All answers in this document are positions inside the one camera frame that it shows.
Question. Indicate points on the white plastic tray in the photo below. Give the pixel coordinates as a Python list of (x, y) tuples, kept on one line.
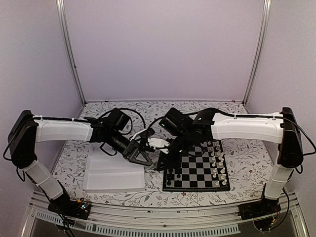
[(111, 174)]

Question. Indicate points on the aluminium frame post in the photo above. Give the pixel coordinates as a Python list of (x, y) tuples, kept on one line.
[(68, 46), (259, 48)]

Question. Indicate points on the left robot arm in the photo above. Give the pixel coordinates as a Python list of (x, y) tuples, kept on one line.
[(30, 132)]

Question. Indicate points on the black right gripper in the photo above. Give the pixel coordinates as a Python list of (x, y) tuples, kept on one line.
[(167, 160)]

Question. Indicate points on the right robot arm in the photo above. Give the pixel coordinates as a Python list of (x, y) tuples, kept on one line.
[(213, 124)]

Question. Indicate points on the black and silver chessboard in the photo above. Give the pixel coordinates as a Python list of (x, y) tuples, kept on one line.
[(199, 173)]

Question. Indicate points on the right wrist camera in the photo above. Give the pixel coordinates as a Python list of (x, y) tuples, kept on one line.
[(158, 144)]

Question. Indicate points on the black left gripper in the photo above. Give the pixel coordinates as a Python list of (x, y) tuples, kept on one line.
[(130, 153)]

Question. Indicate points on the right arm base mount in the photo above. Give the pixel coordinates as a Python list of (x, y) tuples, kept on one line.
[(265, 212)]

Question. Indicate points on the aluminium front rail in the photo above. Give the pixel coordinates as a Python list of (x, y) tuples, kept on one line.
[(119, 221)]

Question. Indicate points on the aluminium frame post right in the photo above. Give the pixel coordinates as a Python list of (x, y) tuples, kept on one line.
[(259, 48)]

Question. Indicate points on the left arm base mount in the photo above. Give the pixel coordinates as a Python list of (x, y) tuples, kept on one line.
[(72, 208)]

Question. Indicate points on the aluminium frame post left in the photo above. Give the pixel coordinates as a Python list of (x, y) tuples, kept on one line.
[(68, 46)]

